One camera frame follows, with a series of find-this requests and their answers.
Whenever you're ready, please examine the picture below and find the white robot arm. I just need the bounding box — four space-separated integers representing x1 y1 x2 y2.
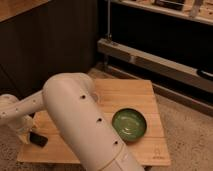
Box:
0 73 145 171

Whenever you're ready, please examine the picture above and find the green ceramic bowl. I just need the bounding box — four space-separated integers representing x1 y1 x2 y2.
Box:
112 108 147 142

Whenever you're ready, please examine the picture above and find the vertical metal pole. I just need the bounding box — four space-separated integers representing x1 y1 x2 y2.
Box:
107 0 111 42

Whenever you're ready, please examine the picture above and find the wooden shelf with items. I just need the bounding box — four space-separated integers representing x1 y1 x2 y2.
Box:
112 0 213 26

